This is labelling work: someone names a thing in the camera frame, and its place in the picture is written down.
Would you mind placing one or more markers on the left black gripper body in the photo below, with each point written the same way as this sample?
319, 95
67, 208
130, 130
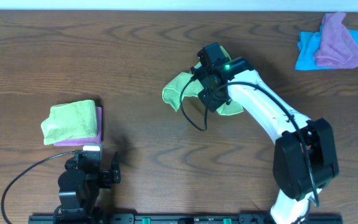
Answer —
106, 178

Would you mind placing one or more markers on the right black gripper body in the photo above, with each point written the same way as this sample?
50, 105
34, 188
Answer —
211, 100

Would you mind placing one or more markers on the green microfibre cloth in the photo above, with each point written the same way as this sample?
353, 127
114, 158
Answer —
184, 85

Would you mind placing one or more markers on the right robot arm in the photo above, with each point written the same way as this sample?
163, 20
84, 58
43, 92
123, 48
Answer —
305, 158

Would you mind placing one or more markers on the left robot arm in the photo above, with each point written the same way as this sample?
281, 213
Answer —
80, 185

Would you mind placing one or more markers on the folded purple cloth under stack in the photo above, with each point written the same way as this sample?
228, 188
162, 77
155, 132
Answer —
84, 141

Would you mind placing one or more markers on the folded green cloth on stack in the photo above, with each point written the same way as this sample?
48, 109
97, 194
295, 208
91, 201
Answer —
68, 121

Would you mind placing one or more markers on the purple crumpled microfibre cloth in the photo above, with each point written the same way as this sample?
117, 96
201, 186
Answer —
338, 48

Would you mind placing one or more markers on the blue microfibre cloth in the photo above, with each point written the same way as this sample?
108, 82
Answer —
308, 45

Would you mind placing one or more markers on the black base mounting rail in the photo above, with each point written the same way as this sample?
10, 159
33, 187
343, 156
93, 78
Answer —
127, 218

